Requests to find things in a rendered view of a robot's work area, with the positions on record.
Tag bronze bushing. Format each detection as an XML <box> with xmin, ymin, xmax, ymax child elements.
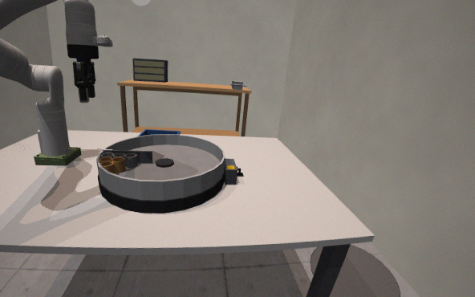
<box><xmin>112</xmin><ymin>157</ymin><xmax>126</xmax><ymax>173</ymax></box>
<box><xmin>99</xmin><ymin>157</ymin><xmax>112</xmax><ymax>164</ymax></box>
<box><xmin>100</xmin><ymin>161</ymin><xmax>115</xmax><ymax>174</ymax></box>

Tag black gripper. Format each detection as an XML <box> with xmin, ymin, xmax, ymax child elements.
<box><xmin>67</xmin><ymin>44</ymin><xmax>99</xmax><ymax>103</ymax></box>

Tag blue shallow tray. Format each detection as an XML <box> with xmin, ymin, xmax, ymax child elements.
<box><xmin>139</xmin><ymin>129</ymin><xmax>181</xmax><ymax>136</ymax></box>

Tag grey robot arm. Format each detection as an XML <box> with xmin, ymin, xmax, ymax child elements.
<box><xmin>0</xmin><ymin>0</ymin><xmax>112</xmax><ymax>157</ymax></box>

